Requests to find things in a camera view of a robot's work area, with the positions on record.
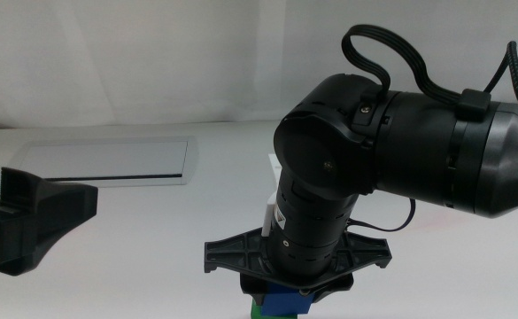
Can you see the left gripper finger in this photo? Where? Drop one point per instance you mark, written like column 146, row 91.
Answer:
column 41, row 221

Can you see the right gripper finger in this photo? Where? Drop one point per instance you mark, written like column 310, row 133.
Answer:
column 334, row 290
column 253, row 293

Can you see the green cube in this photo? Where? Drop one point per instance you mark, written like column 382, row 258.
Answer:
column 255, row 312

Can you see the blue cube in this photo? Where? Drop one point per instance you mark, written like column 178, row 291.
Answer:
column 285, row 303

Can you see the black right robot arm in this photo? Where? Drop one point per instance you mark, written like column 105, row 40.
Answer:
column 418, row 146

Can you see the white backdrop curtain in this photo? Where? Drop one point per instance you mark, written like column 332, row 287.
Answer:
column 152, row 53

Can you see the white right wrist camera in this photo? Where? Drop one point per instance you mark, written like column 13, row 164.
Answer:
column 271, row 208

